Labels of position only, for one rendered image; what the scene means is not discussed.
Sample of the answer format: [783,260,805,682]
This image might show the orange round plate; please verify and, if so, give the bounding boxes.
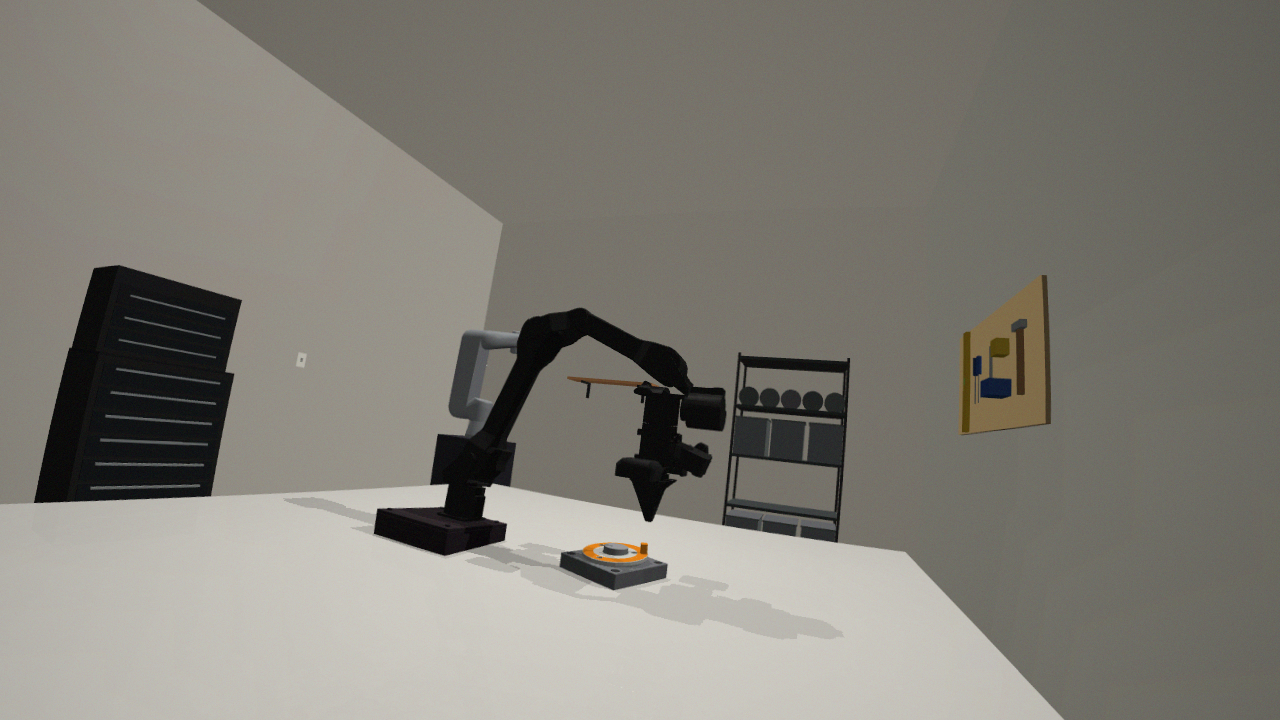
[582,542,648,566]

